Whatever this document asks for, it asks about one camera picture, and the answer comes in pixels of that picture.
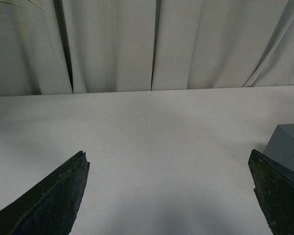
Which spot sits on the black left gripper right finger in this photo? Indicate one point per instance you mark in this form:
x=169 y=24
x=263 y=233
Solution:
x=274 y=190

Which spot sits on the white curtain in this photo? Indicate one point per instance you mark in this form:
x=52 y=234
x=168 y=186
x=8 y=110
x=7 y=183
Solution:
x=94 y=46

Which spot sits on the gray cube base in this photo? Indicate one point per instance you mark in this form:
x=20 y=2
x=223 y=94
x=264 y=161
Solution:
x=280 y=147

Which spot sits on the green plant leaf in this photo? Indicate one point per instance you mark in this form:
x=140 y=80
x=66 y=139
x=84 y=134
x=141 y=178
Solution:
x=8 y=2

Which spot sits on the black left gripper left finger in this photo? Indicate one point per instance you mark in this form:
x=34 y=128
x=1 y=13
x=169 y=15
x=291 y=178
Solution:
x=51 y=206

